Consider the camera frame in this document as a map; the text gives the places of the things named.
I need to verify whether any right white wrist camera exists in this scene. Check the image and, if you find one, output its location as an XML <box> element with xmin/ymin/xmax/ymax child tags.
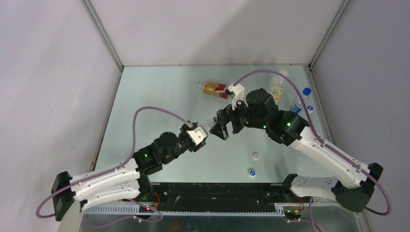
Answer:
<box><xmin>225</xmin><ymin>84</ymin><xmax>245</xmax><ymax>110</ymax></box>

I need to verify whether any orange red label bottle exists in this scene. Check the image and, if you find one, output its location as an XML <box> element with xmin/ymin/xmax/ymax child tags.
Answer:
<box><xmin>199</xmin><ymin>82</ymin><xmax>229</xmax><ymax>99</ymax></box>

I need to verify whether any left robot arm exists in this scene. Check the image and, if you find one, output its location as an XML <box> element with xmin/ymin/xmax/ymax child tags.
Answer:
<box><xmin>51</xmin><ymin>123</ymin><xmax>208</xmax><ymax>221</ymax></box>

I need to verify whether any clear bottle white cap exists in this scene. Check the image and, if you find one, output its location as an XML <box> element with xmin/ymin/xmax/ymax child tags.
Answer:
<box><xmin>305</xmin><ymin>105</ymin><xmax>314</xmax><ymax>120</ymax></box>

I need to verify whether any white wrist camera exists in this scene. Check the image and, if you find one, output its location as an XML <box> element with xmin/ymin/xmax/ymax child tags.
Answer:
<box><xmin>225</xmin><ymin>84</ymin><xmax>245</xmax><ymax>110</ymax></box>
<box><xmin>186</xmin><ymin>126</ymin><xmax>208</xmax><ymax>146</ymax></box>

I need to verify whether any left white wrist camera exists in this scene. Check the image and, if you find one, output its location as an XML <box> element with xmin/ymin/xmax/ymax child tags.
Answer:
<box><xmin>186</xmin><ymin>126</ymin><xmax>208</xmax><ymax>146</ymax></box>

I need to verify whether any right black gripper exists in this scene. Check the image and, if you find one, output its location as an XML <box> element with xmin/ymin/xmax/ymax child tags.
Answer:
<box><xmin>209</xmin><ymin>95</ymin><xmax>267</xmax><ymax>140</ymax></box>

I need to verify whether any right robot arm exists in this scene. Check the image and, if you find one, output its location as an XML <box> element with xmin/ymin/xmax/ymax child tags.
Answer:
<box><xmin>210</xmin><ymin>88</ymin><xmax>383</xmax><ymax>213</ymax></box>

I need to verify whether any clear bottle yellow label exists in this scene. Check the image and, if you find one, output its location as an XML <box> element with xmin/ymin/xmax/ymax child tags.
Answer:
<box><xmin>269</xmin><ymin>74</ymin><xmax>286</xmax><ymax>104</ymax></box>

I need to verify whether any blue label water bottle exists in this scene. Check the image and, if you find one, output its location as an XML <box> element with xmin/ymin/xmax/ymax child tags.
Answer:
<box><xmin>290</xmin><ymin>87</ymin><xmax>312</xmax><ymax>114</ymax></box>

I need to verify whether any clear crushed plastic bottle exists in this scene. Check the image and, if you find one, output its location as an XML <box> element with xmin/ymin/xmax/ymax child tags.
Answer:
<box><xmin>197</xmin><ymin>118</ymin><xmax>216</xmax><ymax>131</ymax></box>

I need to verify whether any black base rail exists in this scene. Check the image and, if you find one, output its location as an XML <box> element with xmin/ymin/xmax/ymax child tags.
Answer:
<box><xmin>136</xmin><ymin>183</ymin><xmax>308</xmax><ymax>213</ymax></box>

